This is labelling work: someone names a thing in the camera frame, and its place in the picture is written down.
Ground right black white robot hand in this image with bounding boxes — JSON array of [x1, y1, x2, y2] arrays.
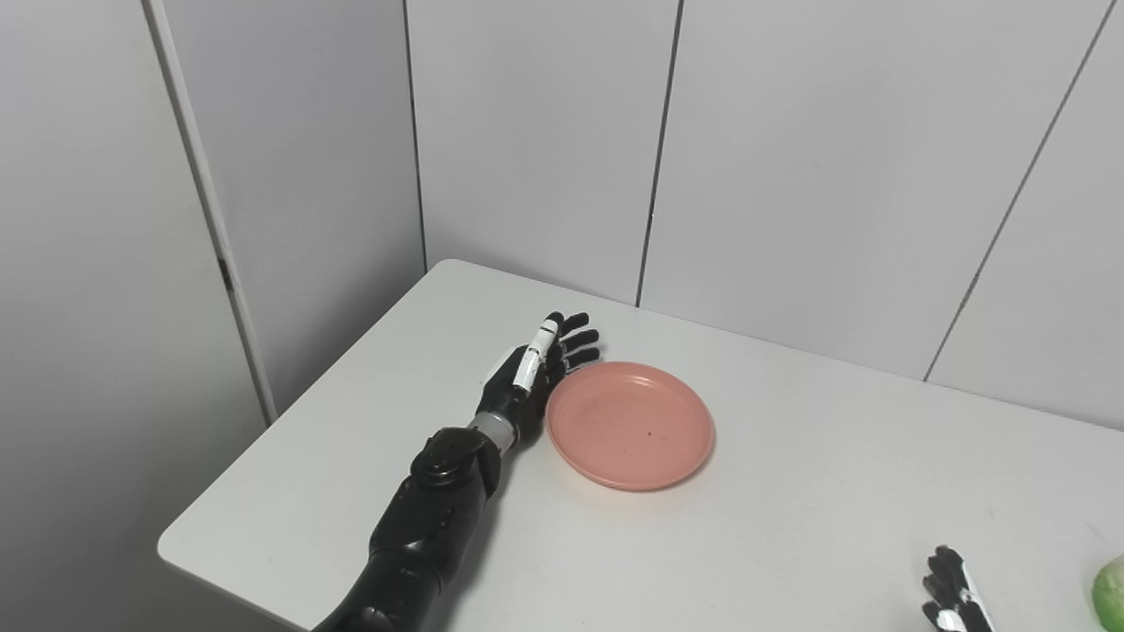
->
[[922, 545, 995, 632]]

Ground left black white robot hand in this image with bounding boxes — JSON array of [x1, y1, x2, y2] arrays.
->
[[474, 311, 602, 450]]

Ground pink round plate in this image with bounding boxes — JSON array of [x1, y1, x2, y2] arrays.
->
[[545, 361, 716, 492]]

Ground green white cabbage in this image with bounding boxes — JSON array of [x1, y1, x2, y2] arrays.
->
[[1091, 555, 1124, 632]]

